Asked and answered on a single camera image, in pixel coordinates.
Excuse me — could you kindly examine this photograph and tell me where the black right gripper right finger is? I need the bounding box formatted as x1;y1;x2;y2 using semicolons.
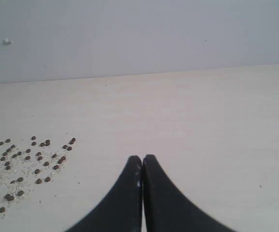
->
143;155;233;232

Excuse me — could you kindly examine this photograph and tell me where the pile of beans and rice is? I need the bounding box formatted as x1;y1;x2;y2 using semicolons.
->
0;135;76;218

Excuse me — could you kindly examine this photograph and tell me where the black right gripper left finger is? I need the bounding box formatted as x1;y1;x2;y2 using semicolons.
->
68;156;142;232

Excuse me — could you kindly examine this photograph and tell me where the white wall hook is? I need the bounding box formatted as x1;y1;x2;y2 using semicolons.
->
3;38;12;45

